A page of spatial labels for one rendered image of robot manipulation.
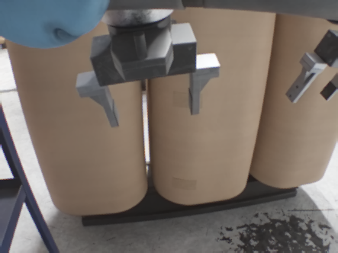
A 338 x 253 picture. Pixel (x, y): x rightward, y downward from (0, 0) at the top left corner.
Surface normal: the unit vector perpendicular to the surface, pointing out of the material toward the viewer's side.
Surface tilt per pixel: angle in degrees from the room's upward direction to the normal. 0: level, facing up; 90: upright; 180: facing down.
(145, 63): 113
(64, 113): 90
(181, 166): 90
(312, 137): 90
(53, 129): 90
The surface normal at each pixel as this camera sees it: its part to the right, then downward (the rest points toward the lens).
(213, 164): 0.16, 0.48
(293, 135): -0.27, 0.47
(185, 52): 0.14, 0.79
